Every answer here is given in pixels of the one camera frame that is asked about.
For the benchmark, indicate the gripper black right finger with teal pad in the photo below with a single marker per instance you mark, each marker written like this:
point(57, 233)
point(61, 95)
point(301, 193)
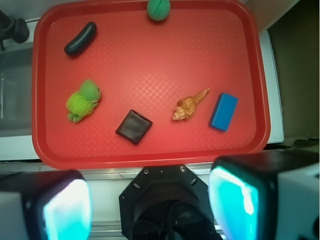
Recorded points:
point(271, 195)

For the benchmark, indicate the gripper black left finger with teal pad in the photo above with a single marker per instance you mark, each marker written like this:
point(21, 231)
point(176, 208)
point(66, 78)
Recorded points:
point(49, 205)

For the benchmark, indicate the blue rectangular block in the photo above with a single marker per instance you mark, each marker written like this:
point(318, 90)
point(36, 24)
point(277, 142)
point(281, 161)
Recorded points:
point(223, 112)

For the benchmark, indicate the dark brown square block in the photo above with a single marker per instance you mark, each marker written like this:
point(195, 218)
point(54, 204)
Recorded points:
point(134, 126)

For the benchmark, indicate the green fuzzy turtle toy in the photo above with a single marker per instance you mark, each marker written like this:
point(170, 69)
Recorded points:
point(83, 102)

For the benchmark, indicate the orange seashell toy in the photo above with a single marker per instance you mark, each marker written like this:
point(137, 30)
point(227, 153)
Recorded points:
point(187, 106)

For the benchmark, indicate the red plastic tray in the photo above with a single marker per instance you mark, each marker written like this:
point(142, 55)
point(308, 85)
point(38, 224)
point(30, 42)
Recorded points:
point(148, 66)

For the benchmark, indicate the brown cardboard panel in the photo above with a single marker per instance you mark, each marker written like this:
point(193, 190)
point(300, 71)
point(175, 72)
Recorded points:
point(295, 43)

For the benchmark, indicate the dark green toy cucumber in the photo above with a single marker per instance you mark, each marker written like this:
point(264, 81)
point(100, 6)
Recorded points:
point(83, 39)

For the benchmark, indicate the grey toy faucet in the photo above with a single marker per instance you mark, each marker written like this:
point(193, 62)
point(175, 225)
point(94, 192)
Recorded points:
point(12, 28)

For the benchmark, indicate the green dimpled ball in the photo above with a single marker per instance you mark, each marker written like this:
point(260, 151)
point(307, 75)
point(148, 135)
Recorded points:
point(158, 10)

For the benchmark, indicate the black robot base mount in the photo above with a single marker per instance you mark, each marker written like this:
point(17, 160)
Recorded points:
point(167, 203)

